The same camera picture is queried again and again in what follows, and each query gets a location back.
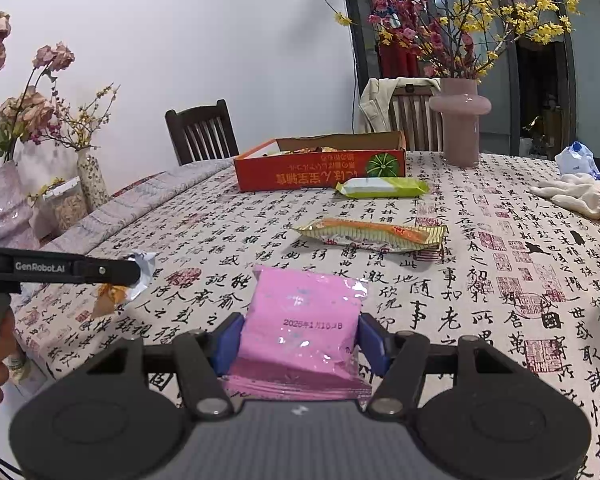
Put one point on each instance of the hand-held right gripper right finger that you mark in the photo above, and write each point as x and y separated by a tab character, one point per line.
372	342

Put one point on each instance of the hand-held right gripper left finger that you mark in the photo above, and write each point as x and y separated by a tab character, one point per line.
227	345

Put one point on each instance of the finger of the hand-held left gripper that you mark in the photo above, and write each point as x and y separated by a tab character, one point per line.
107	270

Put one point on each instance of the small silver orange snack packet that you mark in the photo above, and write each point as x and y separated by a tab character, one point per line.
145	290

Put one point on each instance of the pink snack packet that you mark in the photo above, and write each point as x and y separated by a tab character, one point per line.
300	310

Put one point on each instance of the red cardboard box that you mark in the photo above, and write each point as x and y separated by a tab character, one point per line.
305	172

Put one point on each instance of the large pink marbled vase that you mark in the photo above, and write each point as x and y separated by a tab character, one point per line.
5	205

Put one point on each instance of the clear storage jar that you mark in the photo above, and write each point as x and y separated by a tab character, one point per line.
67	207

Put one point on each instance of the small floral vase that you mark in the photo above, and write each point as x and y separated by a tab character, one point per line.
94	180

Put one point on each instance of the long gold orange snack packet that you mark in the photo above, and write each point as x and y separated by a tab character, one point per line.
370	235

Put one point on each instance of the thin yellow flower twigs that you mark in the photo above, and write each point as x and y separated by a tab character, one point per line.
87	120

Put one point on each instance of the white green snack packet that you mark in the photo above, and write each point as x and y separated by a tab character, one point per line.
380	188

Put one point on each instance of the dried pink roses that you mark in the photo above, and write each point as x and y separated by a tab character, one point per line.
30	110

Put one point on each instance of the dark wooden chair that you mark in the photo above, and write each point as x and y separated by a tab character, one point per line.
200	135

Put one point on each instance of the brown wooden chair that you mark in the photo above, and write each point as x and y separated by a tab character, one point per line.
415	115

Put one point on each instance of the pink glass vase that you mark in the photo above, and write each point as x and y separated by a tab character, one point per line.
460	125

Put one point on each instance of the beige jacket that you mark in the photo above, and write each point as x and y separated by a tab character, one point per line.
375	105

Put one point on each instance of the white knit glove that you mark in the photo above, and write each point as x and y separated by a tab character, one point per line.
575	195

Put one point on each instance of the blue white tissue packet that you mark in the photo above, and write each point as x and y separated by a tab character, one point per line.
577	160

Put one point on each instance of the hanging red garment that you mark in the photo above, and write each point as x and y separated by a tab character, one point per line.
395	60

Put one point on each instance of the red blossom branches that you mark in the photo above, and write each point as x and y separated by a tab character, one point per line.
405	10

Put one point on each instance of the glass sliding door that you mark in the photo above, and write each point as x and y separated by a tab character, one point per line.
590	85

